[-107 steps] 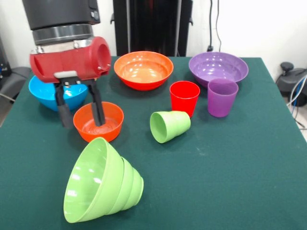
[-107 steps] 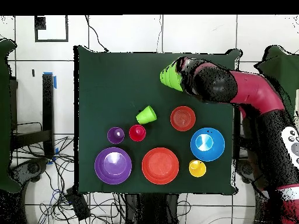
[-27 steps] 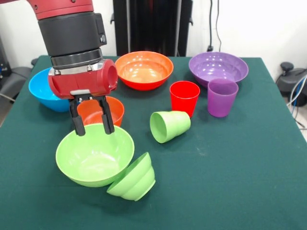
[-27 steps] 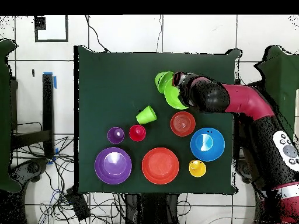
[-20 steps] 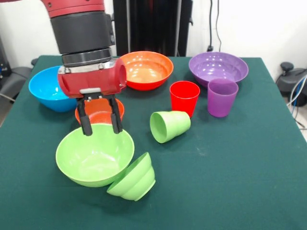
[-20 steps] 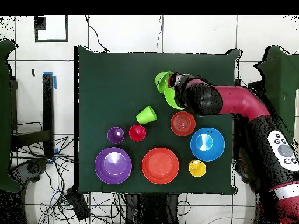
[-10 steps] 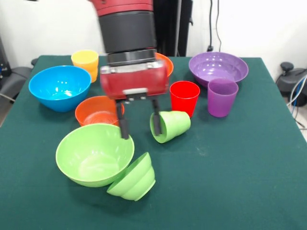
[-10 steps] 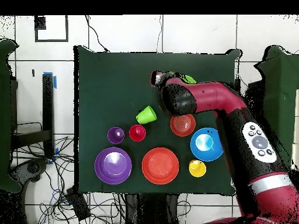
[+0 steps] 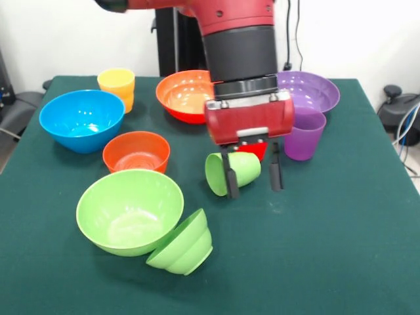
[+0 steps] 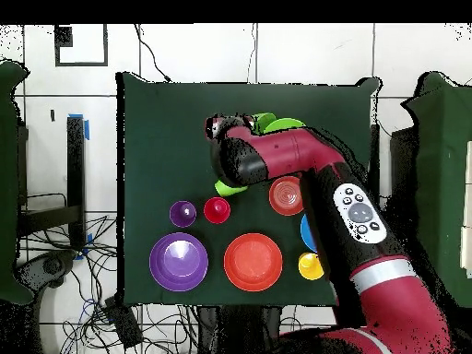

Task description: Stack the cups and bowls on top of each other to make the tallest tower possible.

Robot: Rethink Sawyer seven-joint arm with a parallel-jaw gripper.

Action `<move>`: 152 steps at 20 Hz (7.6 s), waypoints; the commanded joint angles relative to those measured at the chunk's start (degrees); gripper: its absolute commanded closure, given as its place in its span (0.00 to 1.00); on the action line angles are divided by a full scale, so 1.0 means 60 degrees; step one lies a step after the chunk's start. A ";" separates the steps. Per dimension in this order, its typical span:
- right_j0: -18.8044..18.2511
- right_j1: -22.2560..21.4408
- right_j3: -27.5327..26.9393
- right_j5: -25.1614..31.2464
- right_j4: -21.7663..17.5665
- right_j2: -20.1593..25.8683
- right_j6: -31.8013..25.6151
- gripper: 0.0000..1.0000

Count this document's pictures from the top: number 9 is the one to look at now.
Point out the red cup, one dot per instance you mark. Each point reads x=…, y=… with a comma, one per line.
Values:
x=254, y=151

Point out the yellow cup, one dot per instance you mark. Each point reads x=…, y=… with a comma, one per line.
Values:
x=116, y=83

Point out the small orange bowl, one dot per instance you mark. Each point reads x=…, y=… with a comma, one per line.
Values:
x=136, y=154

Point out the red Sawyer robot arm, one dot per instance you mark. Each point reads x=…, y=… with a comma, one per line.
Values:
x=239, y=49

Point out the black machine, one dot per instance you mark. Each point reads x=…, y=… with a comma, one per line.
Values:
x=5, y=78

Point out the green cup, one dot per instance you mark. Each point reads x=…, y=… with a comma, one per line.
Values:
x=246, y=167

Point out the large purple bowl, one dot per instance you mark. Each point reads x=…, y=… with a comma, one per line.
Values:
x=311, y=92

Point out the purple cup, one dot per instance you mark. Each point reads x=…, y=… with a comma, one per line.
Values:
x=303, y=138

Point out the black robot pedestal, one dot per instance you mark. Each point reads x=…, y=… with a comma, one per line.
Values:
x=177, y=42

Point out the blue bowl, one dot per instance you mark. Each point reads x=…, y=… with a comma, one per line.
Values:
x=82, y=118

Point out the large green bowl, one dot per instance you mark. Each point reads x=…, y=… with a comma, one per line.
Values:
x=131, y=213

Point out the dark green tablecloth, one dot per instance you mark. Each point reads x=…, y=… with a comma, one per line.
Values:
x=295, y=246

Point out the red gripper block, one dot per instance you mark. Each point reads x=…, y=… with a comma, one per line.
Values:
x=249, y=121

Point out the large orange bowl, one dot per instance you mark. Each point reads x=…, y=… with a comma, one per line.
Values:
x=183, y=95

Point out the small green bowl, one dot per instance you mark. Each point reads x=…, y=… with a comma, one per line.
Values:
x=187, y=249

